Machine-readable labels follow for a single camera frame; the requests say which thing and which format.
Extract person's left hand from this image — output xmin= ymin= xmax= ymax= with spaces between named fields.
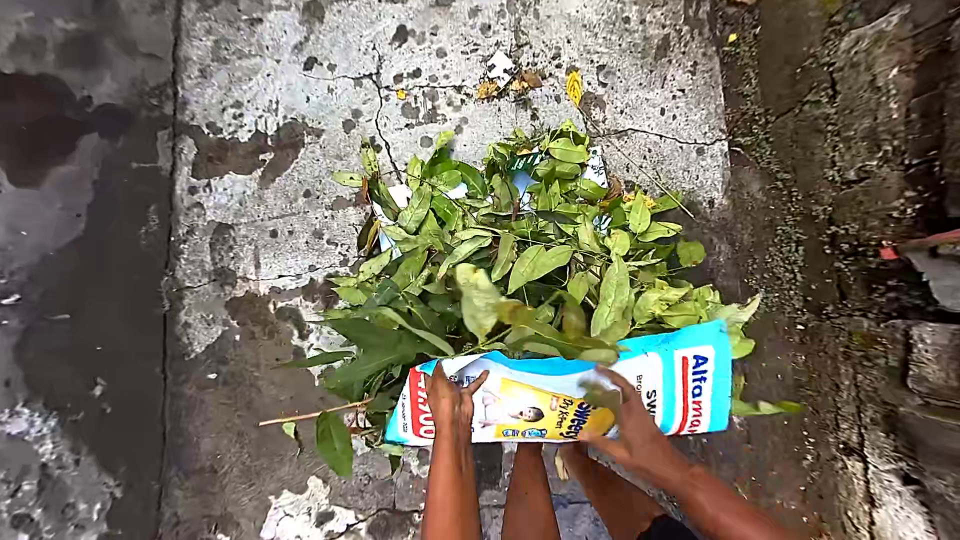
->
xmin=426 ymin=361 xmax=490 ymax=445

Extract person's right hand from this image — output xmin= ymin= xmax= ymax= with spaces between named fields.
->
xmin=580 ymin=365 xmax=693 ymax=490

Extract blue white printed banner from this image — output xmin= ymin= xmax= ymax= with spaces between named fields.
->
xmin=384 ymin=319 xmax=733 ymax=449

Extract person's right forearm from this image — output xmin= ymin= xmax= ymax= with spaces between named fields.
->
xmin=666 ymin=463 xmax=798 ymax=540

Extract person's left forearm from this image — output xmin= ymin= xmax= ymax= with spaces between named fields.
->
xmin=421 ymin=442 xmax=483 ymax=540

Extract person's legs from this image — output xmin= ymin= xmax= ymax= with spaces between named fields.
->
xmin=500 ymin=442 xmax=700 ymax=540

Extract pile of green leafy branches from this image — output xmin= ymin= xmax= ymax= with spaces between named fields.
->
xmin=281 ymin=120 xmax=804 ymax=478

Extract light brown stick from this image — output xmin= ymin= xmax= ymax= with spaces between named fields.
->
xmin=258 ymin=399 xmax=373 ymax=428

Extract crumpled blue white printed sheet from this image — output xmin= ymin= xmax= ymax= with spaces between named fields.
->
xmin=370 ymin=145 xmax=612 ymax=261

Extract thin long dry stem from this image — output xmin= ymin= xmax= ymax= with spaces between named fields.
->
xmin=576 ymin=105 xmax=697 ymax=221

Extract white paper scrap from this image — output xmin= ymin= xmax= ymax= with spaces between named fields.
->
xmin=486 ymin=50 xmax=516 ymax=89

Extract grey slab with red edge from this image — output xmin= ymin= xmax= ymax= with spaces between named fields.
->
xmin=879 ymin=228 xmax=960 ymax=313

